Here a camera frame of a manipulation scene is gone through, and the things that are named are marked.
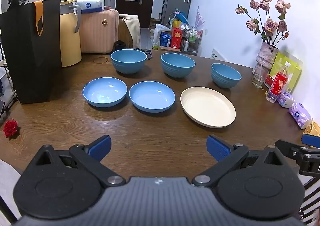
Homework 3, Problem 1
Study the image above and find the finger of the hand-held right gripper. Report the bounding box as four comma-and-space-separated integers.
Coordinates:
301, 134, 320, 148
274, 139, 320, 161

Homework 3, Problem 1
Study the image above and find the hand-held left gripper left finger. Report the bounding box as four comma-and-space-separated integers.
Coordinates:
31, 135, 126, 188

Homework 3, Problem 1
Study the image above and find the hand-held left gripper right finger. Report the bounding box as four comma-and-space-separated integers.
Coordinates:
191, 135, 286, 188

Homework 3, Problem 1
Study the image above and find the cream plate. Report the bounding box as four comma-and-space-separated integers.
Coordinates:
180, 87, 237, 128

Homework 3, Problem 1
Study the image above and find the blue shallow plate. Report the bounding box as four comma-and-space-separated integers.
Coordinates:
82, 77, 128, 108
129, 81, 176, 113

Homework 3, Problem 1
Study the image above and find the blue bowl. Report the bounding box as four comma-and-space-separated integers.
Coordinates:
160, 53, 196, 78
211, 63, 242, 89
110, 49, 147, 75

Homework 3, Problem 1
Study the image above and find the yellow mug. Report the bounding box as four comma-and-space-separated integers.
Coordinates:
303, 121, 320, 144

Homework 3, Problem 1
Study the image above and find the purple tissue pack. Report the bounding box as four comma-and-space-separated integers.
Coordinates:
276, 91, 295, 108
289, 102, 313, 129

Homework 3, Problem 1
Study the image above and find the dark slatted chair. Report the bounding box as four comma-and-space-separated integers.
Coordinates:
299, 177, 320, 226

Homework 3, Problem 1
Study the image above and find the red label water bottle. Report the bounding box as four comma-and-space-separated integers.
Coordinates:
266, 62, 292, 103

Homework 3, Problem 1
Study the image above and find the green packet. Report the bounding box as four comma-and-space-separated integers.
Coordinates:
269, 52, 303, 94

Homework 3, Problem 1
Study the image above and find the small red carton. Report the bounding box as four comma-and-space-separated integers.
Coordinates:
264, 74, 275, 89

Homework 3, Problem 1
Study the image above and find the clear drinking glass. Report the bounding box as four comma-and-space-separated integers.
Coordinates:
251, 63, 269, 88

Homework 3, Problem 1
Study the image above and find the white flat panel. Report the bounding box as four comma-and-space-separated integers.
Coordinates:
211, 48, 229, 61

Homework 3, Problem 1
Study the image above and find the red rose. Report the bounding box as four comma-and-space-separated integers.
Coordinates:
3, 120, 21, 139

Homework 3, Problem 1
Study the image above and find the mottled pink vase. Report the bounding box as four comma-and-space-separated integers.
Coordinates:
255, 41, 279, 69

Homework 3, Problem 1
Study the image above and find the black cup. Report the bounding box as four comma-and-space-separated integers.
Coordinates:
114, 40, 127, 53

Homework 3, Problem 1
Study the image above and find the cream yellow insulated barrel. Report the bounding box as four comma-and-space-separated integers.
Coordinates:
59, 0, 82, 68

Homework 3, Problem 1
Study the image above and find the black paper bag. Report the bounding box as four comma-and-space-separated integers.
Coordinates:
0, 0, 62, 104

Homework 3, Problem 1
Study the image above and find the brown cardboard box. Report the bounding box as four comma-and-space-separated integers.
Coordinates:
160, 45, 182, 53

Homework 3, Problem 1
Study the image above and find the brown wooden chair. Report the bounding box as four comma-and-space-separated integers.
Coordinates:
118, 18, 134, 49

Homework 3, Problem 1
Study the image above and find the pink suitcase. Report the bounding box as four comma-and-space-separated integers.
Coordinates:
79, 7, 120, 54

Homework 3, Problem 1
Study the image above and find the red box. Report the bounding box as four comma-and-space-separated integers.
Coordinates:
171, 27, 182, 49

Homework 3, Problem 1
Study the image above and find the blue box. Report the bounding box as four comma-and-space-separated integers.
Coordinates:
160, 31, 172, 48

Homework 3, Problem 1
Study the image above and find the dried pink rose bouquet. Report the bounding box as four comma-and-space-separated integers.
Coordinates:
235, 0, 291, 48

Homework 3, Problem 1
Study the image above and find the white plastic bag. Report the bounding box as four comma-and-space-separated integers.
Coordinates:
152, 24, 172, 49

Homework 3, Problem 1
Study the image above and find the blue shopping bag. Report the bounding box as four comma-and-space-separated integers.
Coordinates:
170, 8, 188, 28

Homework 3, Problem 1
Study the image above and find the orange bag tag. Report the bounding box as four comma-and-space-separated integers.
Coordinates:
31, 1, 46, 37

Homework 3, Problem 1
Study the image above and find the white blue tissue pack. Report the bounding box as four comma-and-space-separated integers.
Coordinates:
74, 0, 105, 13

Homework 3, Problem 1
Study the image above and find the wire storage rack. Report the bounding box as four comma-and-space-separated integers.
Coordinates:
182, 25, 203, 56

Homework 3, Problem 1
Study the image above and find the purple wall sticker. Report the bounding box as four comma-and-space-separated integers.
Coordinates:
195, 6, 206, 29

